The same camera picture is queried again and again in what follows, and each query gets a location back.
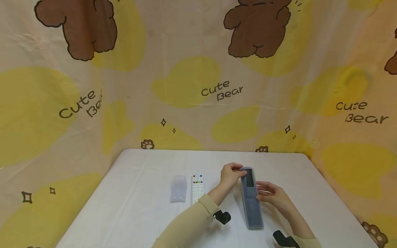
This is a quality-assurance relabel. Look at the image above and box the person's left hand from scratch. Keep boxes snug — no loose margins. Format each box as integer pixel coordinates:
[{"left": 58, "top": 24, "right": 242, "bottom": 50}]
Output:
[{"left": 220, "top": 163, "right": 248, "bottom": 194}]

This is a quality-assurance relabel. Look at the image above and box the person's right hand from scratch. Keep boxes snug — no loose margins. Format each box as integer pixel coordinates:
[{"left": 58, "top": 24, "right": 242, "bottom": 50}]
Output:
[{"left": 256, "top": 182, "right": 291, "bottom": 211}]

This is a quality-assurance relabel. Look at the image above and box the grey-blue silicone remote cover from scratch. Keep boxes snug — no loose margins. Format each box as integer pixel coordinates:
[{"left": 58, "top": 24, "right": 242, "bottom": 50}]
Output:
[{"left": 240, "top": 166, "right": 264, "bottom": 230}]

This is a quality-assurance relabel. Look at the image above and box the person's left forearm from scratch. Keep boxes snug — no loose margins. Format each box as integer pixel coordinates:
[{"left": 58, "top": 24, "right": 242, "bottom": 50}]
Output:
[{"left": 151, "top": 184, "right": 234, "bottom": 248}]

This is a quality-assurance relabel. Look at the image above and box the person's right forearm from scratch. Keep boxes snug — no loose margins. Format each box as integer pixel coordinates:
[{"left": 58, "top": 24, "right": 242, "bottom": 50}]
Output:
[{"left": 279, "top": 201, "right": 323, "bottom": 248}]

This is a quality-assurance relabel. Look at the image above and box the black wrist band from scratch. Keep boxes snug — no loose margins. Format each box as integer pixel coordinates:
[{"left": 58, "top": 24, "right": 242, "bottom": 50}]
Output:
[
  {"left": 213, "top": 209, "right": 232, "bottom": 225},
  {"left": 273, "top": 230, "right": 300, "bottom": 248}
]

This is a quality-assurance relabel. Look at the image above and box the white remote control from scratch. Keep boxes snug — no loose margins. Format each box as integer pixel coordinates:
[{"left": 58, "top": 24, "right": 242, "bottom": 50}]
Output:
[{"left": 191, "top": 174, "right": 205, "bottom": 205}]

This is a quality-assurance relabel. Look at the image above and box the clear silicone remote cover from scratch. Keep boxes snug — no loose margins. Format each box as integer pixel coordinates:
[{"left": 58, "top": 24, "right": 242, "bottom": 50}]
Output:
[{"left": 169, "top": 175, "right": 188, "bottom": 203}]

